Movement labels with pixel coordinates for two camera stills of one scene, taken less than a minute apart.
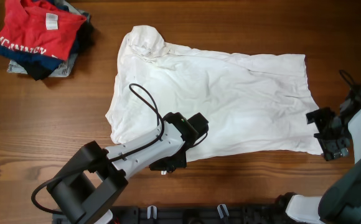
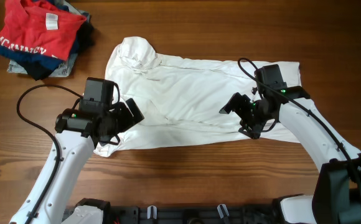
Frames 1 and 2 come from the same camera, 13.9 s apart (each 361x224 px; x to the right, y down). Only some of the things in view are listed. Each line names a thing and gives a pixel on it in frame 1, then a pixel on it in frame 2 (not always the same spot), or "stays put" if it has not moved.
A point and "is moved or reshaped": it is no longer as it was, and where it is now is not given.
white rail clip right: x=223 y=211 stays put
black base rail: x=193 y=214 stays put
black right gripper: x=328 y=137 → x=243 y=109
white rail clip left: x=154 y=212 stays put
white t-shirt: x=239 y=99 is moved or reshaped
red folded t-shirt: x=33 y=26 stays put
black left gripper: x=169 y=165 → x=126 y=113
